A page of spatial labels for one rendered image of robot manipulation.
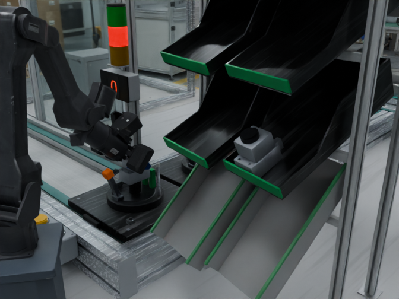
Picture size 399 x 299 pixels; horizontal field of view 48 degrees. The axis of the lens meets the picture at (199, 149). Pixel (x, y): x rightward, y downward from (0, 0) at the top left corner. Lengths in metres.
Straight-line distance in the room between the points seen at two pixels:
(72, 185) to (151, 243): 0.45
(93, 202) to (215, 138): 0.43
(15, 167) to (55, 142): 0.86
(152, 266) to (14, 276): 0.33
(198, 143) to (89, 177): 0.63
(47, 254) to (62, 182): 0.59
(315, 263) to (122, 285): 0.45
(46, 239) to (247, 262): 0.36
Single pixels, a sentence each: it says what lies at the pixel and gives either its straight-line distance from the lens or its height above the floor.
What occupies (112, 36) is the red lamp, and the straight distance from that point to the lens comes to 1.21.
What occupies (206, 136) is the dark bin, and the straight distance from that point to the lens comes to 0.83.
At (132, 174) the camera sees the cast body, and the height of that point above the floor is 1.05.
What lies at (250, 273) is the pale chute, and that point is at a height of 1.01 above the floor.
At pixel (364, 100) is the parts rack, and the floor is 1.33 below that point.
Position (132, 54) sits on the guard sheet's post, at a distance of 1.25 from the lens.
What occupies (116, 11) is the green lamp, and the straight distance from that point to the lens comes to 1.20.
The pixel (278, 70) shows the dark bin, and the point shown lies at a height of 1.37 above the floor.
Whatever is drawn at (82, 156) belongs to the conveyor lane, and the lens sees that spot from 1.48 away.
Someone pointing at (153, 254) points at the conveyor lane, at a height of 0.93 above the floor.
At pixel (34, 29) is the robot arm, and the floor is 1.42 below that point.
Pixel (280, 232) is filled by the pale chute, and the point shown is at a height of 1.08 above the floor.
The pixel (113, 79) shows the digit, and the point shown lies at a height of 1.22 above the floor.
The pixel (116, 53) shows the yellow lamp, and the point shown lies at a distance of 1.21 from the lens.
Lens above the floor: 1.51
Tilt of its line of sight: 23 degrees down
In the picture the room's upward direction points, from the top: straight up
